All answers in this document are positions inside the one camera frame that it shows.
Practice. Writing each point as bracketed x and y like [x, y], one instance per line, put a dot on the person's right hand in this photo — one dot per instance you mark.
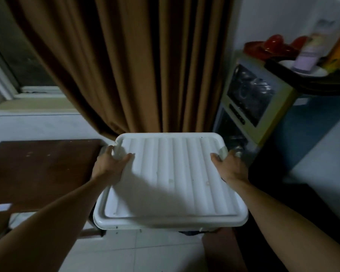
[233, 167]

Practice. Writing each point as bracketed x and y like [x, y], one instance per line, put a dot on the person's left hand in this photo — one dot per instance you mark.
[107, 167]

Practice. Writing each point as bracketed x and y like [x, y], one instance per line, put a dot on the white ribbed bin lid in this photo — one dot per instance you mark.
[170, 178]

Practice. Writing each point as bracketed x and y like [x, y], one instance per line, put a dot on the person's left forearm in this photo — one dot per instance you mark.
[45, 229]

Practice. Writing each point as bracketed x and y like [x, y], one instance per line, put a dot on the person's right forearm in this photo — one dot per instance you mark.
[294, 223]

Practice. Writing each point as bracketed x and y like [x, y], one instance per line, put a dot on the dark wooden low cabinet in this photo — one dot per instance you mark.
[45, 172]

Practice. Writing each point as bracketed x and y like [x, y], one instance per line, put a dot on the brown base cabinet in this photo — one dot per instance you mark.
[223, 252]

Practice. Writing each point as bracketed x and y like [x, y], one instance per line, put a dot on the brown curtain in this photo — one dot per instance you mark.
[130, 67]

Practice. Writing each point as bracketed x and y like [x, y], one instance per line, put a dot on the white folded bedding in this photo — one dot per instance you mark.
[21, 220]

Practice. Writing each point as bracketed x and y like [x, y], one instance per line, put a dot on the small white cabinet label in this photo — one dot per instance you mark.
[2, 207]

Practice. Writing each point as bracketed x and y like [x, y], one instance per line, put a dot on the black woven tray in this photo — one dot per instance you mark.
[314, 82]

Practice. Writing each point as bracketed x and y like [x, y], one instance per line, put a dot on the red plastic plate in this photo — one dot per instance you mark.
[255, 50]

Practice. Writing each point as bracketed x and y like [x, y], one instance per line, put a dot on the white shallow dish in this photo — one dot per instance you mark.
[320, 72]

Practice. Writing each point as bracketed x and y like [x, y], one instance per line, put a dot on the small red object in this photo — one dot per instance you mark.
[273, 42]

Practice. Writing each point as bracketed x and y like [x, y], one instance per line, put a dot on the pale purple container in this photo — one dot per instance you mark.
[311, 53]

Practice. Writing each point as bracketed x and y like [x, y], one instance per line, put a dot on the orange yellow bottle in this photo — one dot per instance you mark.
[338, 53]

